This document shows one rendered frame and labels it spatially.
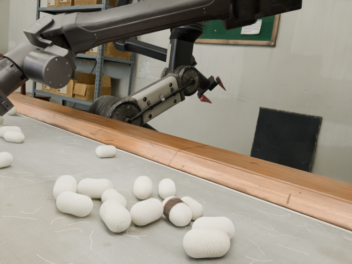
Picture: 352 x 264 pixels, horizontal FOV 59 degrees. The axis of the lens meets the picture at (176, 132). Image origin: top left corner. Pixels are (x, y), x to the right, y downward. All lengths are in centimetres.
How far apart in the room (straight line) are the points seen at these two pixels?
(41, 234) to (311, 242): 24
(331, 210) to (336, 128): 195
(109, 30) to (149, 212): 42
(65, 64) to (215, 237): 42
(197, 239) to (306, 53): 221
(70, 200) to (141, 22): 40
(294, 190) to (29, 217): 29
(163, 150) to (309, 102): 193
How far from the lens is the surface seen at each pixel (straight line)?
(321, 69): 236
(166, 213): 30
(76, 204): 29
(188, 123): 279
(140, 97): 97
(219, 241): 25
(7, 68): 62
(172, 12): 61
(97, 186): 33
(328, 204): 40
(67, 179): 33
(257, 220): 35
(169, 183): 35
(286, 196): 41
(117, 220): 27
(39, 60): 58
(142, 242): 27
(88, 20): 64
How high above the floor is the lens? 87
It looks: 9 degrees down
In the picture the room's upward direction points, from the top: 7 degrees clockwise
